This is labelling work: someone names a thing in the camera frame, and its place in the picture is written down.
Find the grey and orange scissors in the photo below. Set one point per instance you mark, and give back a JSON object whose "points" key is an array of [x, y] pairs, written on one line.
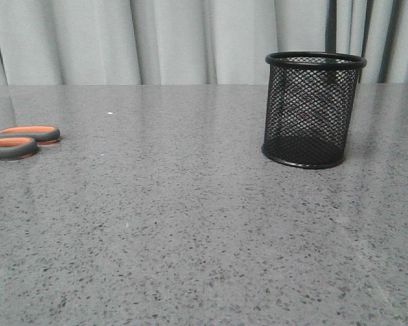
{"points": [[21, 141]]}

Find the black mesh pen holder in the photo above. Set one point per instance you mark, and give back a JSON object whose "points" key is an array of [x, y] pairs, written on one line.
{"points": [[309, 107]]}

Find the light grey curtain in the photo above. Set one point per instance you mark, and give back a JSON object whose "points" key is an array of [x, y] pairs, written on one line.
{"points": [[192, 42]]}

